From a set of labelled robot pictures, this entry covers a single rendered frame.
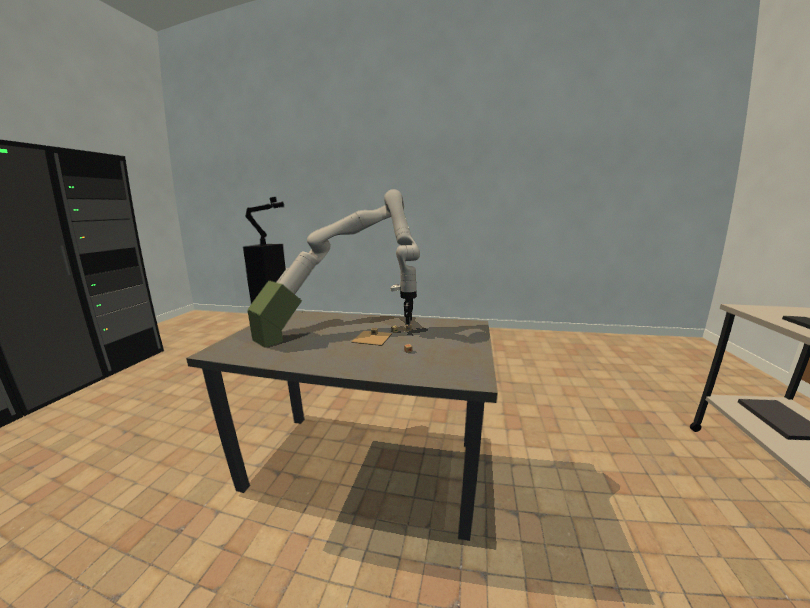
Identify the tan flat mat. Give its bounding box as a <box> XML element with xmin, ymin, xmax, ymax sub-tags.
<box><xmin>352</xmin><ymin>331</ymin><xmax>392</xmax><ymax>346</ymax></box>

